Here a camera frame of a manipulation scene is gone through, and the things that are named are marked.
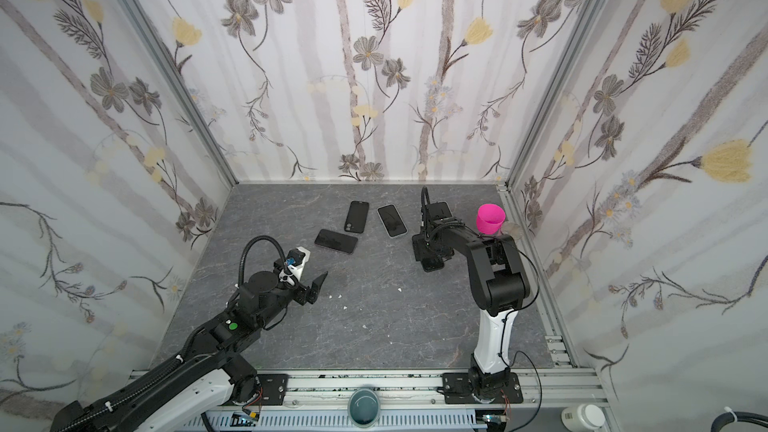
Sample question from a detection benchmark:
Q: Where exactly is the light blue case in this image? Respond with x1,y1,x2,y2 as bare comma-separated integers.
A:
427,202,453,222
376,203,409,239

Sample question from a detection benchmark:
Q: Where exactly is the black case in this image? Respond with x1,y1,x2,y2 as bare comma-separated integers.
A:
344,200,370,234

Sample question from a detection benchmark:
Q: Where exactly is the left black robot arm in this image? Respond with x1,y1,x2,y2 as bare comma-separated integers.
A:
50,235,326,431

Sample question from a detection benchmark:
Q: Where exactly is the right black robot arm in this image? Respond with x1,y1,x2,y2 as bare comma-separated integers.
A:
412,187,534,403

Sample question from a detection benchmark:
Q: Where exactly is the pink plastic goblet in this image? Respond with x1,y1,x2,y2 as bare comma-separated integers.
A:
476,203,506,235

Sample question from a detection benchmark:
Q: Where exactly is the clear jar with cork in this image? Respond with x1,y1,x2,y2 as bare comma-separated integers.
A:
501,221,524,240

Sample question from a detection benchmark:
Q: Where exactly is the teal round cup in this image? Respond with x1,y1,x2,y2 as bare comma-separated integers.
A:
347,388,381,428

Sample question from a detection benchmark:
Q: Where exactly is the white bottle bottom right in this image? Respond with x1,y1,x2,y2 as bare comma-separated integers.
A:
561,404,607,432

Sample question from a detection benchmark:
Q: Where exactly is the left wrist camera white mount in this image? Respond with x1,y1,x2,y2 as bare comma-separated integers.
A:
281,246,311,283

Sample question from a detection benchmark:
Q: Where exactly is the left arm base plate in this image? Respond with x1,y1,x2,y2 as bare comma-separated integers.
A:
244,374,289,407

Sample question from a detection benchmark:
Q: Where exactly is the white slotted cable duct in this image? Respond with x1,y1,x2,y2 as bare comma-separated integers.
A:
207,409,488,431

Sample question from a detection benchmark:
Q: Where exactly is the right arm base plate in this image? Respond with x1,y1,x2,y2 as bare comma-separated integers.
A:
438,370,523,405

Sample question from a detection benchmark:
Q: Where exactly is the aluminium front rail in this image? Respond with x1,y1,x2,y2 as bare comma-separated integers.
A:
262,367,609,411

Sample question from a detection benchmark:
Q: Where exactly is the black cable bottom right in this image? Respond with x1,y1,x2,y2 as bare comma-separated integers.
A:
710,410,768,432

